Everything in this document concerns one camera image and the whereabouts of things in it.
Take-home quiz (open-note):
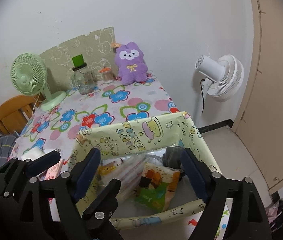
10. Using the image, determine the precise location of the white tissue pack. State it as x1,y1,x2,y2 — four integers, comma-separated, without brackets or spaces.
20,146,45,161

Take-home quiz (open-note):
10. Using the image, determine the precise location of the clear pack of straws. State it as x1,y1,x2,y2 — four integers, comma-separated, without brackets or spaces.
114,153,163,203

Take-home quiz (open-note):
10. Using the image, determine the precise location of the green orange tissue pack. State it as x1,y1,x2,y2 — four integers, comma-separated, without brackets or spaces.
135,162,180,212

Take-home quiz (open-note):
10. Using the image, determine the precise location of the yellow cartoon storage box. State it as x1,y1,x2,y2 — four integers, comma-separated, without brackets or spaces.
68,112,219,230

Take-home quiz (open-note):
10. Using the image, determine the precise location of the floral tablecloth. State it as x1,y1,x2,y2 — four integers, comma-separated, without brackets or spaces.
7,71,228,240

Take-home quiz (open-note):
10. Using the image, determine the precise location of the beige wooden door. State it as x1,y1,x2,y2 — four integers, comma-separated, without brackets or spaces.
233,0,283,193

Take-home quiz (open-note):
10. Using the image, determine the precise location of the grey glove in box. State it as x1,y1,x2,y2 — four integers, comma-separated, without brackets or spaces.
162,146,184,170

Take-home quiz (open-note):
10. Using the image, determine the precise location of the glass mason jar mug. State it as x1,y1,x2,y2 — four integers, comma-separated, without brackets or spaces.
73,65,95,95

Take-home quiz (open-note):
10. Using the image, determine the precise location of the green desk fan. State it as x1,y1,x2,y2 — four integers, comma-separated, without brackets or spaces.
10,53,67,111

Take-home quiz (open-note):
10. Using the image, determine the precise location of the toothpick jar orange lid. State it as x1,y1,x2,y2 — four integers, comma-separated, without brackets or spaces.
99,67,114,83

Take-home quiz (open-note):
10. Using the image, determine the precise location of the green cup on jar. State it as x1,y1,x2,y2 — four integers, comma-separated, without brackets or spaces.
72,54,85,68

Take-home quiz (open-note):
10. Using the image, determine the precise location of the purple bunny plush toy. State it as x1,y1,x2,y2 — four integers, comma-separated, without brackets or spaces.
114,42,148,85

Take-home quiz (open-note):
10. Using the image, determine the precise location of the white standing fan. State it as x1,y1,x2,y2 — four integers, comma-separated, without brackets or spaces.
195,54,244,118

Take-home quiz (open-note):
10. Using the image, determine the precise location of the black fan power cable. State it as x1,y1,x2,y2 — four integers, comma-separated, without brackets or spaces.
200,78,207,114

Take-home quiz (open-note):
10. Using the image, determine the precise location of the green cartoon wall panel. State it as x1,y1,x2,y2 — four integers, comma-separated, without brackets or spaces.
40,27,118,93

